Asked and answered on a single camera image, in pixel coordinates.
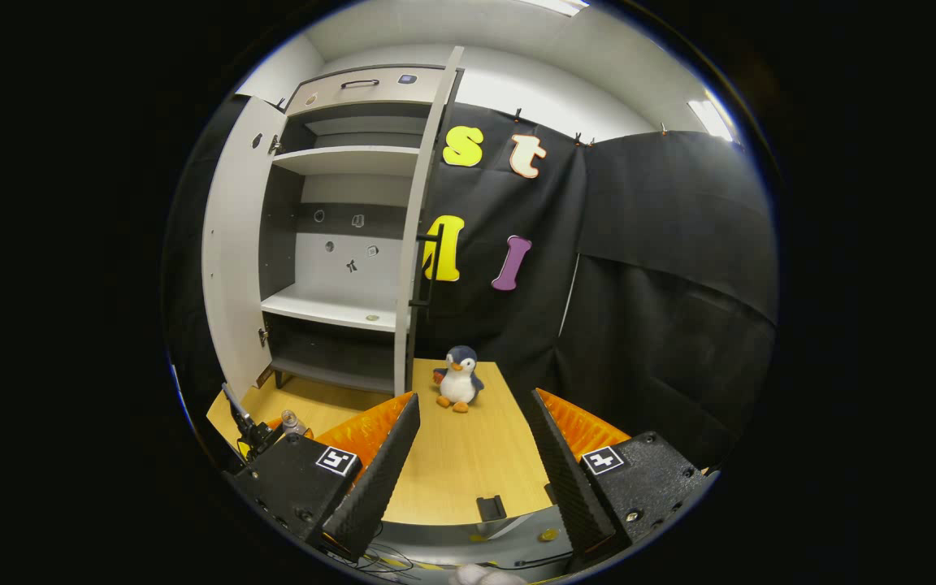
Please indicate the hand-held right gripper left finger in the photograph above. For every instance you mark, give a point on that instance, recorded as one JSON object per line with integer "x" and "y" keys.
{"x": 383, "y": 479}

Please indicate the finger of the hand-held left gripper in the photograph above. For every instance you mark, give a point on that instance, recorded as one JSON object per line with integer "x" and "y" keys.
{"x": 250, "y": 435}

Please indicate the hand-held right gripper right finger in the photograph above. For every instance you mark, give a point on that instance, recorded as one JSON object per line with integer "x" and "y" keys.
{"x": 565, "y": 479}

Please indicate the clear bottle with red label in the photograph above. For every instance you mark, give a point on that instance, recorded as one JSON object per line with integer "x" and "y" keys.
{"x": 294, "y": 422}

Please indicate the grey cabinet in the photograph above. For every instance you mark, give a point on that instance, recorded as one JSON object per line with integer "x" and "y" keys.
{"x": 338, "y": 305}

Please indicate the grey cabinet drawer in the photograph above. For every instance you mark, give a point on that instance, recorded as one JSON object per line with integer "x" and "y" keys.
{"x": 370, "y": 85}

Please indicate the black table clamp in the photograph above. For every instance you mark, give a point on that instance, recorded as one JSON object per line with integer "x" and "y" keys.
{"x": 491, "y": 509}

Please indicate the penguin plush toy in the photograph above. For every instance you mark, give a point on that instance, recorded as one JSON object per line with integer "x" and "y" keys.
{"x": 458, "y": 382}

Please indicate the black backdrop cloth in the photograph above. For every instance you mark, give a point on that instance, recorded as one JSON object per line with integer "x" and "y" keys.
{"x": 663, "y": 284}

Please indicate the ceiling light panel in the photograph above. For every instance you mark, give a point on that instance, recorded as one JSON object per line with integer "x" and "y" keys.
{"x": 553, "y": 6}
{"x": 710, "y": 120}

